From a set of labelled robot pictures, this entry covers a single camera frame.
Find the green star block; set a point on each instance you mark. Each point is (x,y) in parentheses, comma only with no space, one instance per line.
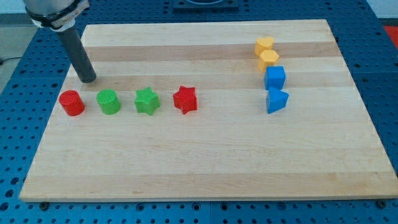
(146,101)

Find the red star block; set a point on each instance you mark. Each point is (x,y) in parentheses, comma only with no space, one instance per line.
(185,99)

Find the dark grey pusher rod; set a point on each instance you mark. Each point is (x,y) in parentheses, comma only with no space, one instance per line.
(75,50)

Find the blue triangle block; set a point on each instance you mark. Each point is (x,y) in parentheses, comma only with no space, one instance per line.
(276,100)

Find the wooden board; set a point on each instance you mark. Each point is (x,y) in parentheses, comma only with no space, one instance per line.
(321,146)

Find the green cylinder block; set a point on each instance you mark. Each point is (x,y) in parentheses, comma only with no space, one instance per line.
(108,101)

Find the yellow hexagon block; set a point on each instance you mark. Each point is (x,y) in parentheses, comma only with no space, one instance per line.
(267,58)

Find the blue cube block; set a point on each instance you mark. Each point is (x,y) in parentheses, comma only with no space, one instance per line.
(274,77)

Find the red cylinder block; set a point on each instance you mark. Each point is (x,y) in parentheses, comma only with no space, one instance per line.
(71,103)

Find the yellow heart block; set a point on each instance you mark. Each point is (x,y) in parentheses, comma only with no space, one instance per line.
(263,43)

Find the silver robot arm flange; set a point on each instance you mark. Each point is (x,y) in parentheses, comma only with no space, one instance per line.
(59,15)

